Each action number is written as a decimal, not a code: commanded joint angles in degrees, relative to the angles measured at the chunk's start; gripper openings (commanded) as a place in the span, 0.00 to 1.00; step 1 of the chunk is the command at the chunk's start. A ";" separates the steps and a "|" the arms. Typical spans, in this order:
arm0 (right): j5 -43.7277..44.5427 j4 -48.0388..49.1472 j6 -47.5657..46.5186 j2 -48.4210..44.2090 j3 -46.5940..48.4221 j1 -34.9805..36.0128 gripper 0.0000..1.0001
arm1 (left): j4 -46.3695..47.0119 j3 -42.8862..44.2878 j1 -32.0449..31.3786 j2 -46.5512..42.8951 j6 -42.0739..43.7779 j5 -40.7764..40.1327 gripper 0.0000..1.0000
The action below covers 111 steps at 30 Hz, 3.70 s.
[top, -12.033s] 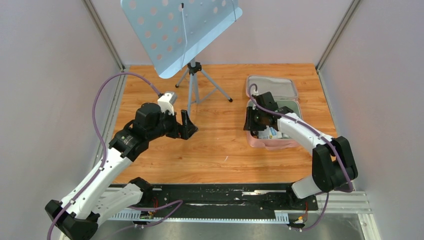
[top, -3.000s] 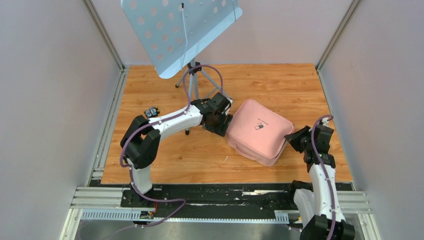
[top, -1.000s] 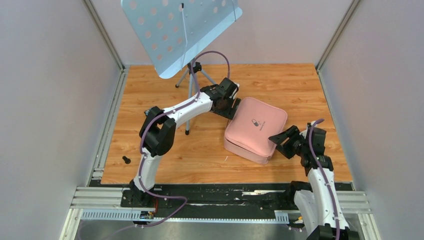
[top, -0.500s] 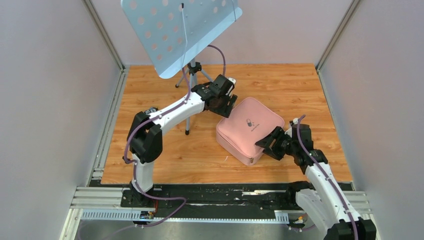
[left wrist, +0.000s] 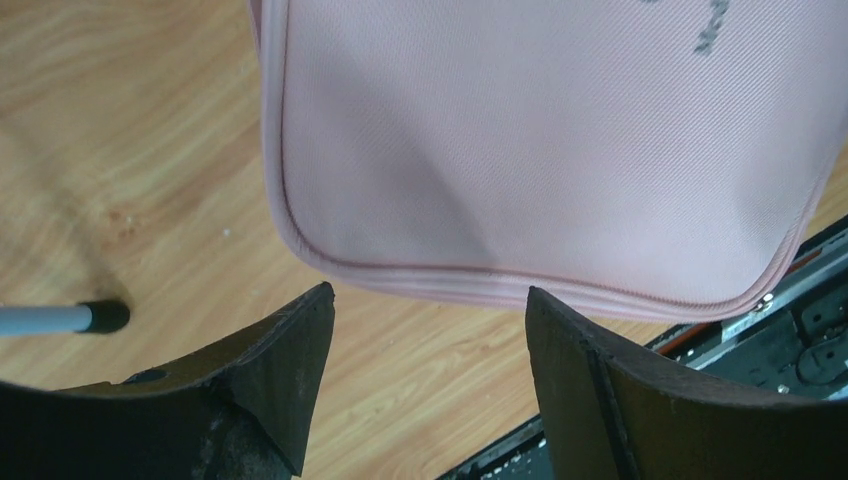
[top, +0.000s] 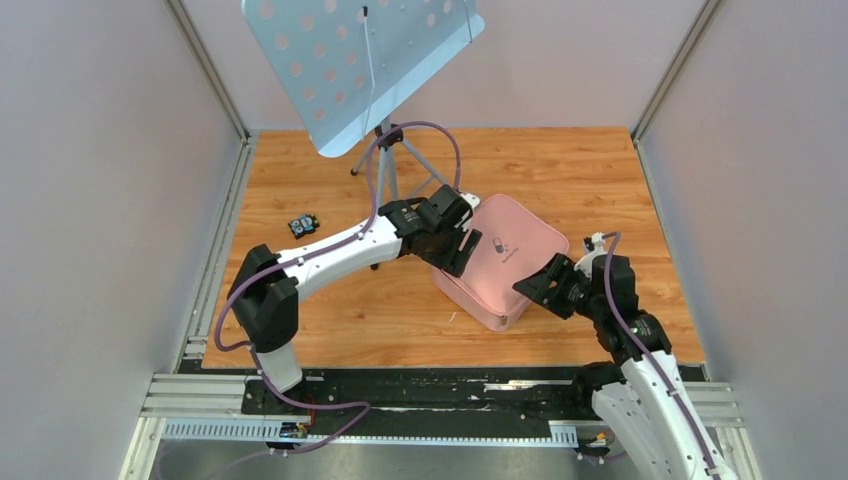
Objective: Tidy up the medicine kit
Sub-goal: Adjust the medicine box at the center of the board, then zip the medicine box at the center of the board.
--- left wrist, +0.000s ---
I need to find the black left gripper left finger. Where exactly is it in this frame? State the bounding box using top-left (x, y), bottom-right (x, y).
top-left (1, 282), bottom-right (335, 479)

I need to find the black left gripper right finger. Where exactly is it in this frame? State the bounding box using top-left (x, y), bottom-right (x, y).
top-left (525, 287), bottom-right (847, 479)

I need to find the pink medicine kit case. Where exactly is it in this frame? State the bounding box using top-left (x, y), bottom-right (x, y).
top-left (249, 1), bottom-right (847, 323)

